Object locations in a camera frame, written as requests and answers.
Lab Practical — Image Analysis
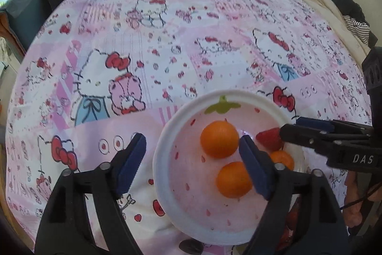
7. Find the black cable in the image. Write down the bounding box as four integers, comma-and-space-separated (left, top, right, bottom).
340, 191, 382, 211

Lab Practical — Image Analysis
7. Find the mandarin orange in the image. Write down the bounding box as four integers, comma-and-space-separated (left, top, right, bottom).
216, 161, 254, 199
200, 120, 240, 159
269, 150, 295, 171

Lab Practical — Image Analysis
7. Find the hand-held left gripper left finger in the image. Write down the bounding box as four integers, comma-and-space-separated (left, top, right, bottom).
34, 132, 147, 255

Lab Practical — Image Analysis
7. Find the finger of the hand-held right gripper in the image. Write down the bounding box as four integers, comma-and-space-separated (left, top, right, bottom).
295, 117, 375, 136
279, 124, 373, 158

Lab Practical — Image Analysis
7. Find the pink cartoon printed blanket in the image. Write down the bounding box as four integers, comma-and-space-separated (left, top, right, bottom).
4, 0, 373, 255

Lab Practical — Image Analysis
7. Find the white plate with pink print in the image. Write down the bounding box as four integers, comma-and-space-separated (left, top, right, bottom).
152, 90, 306, 246

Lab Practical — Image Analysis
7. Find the person's right hand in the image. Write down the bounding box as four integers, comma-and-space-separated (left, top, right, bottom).
343, 170, 366, 228

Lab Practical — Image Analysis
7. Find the red strawberry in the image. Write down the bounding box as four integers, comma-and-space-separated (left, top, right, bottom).
256, 127, 285, 152

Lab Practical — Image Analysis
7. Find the blue sofa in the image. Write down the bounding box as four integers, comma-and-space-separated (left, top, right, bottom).
0, 0, 45, 58

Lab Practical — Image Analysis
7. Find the striped garment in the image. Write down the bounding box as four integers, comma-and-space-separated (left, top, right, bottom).
343, 14, 372, 45

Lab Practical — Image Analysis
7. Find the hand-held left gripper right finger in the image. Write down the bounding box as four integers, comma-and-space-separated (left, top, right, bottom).
239, 135, 350, 255

